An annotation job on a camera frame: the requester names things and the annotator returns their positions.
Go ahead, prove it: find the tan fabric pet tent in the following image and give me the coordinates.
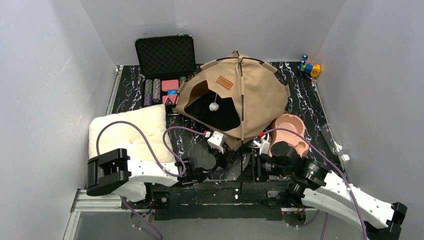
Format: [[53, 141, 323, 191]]
[[173, 59, 291, 150]]

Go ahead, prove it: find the white pompom toy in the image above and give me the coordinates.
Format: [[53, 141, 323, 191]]
[[208, 93, 220, 112]]

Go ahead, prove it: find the pink double pet bowl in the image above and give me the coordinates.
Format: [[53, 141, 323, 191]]
[[267, 113, 311, 158]]

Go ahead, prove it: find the black poker chip case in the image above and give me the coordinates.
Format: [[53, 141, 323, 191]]
[[134, 33, 197, 108]]

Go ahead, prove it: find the white fluffy cushion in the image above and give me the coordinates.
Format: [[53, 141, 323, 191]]
[[88, 104, 176, 164]]

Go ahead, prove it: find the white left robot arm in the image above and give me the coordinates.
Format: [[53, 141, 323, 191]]
[[86, 148, 222, 202]]

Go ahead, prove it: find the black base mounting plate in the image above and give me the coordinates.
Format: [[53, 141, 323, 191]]
[[120, 178, 319, 222]]

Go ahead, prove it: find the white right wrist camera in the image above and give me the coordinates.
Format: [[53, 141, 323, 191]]
[[252, 132, 271, 155]]

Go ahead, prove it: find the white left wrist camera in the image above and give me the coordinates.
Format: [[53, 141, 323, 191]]
[[205, 131, 226, 154]]

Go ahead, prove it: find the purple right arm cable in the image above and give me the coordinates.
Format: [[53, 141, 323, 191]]
[[263, 127, 369, 240]]

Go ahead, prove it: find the clear plastic water bottle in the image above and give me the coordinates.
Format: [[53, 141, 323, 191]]
[[320, 123, 351, 163]]

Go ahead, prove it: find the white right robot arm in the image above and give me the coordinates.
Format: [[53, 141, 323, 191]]
[[249, 141, 408, 240]]

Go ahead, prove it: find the colourful toy block car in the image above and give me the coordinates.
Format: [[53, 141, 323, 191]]
[[297, 54, 322, 78]]

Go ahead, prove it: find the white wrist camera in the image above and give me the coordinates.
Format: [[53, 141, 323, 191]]
[[205, 131, 226, 154], [252, 132, 271, 155]]

